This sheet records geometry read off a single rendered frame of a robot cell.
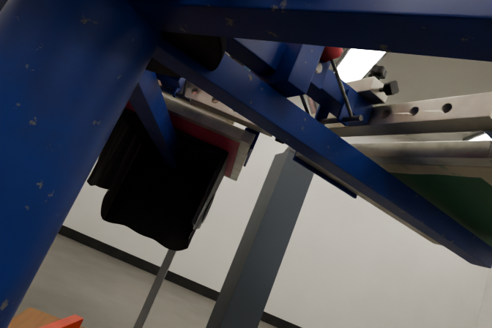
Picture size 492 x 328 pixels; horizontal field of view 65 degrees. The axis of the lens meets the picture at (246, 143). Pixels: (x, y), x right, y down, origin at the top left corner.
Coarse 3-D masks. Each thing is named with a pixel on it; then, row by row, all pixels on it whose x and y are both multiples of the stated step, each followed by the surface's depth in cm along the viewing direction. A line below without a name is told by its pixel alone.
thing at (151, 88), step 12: (144, 72) 81; (144, 84) 84; (156, 84) 92; (132, 96) 91; (144, 96) 87; (156, 96) 96; (144, 108) 97; (156, 108) 100; (144, 120) 109; (156, 120) 105; (168, 120) 118; (156, 132) 118; (168, 132) 125; (156, 144) 138; (168, 144) 133; (168, 156) 151; (180, 156) 165
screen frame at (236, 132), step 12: (168, 108) 125; (180, 108) 125; (192, 108) 126; (192, 120) 125; (204, 120) 125; (216, 120) 125; (216, 132) 127; (228, 132) 125; (240, 132) 125; (240, 144) 129; (240, 156) 145; (240, 168) 166
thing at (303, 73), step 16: (240, 48) 71; (256, 48) 71; (272, 48) 73; (288, 48) 74; (304, 48) 70; (320, 48) 72; (256, 64) 74; (272, 64) 73; (288, 64) 70; (304, 64) 70; (160, 80) 94; (176, 80) 90; (272, 80) 73; (288, 80) 68; (304, 80) 70; (320, 80) 76; (288, 96) 74
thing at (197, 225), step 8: (224, 152) 145; (224, 160) 145; (216, 168) 147; (224, 168) 163; (216, 176) 143; (216, 184) 160; (208, 192) 141; (200, 200) 170; (208, 200) 160; (192, 208) 172; (200, 208) 141; (208, 208) 167; (200, 216) 165; (200, 224) 170; (192, 232) 181
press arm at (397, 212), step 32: (192, 64) 64; (224, 64) 67; (224, 96) 70; (256, 96) 71; (288, 128) 74; (320, 128) 79; (320, 160) 82; (352, 160) 84; (384, 192) 89; (416, 224) 100; (448, 224) 103; (480, 256) 111
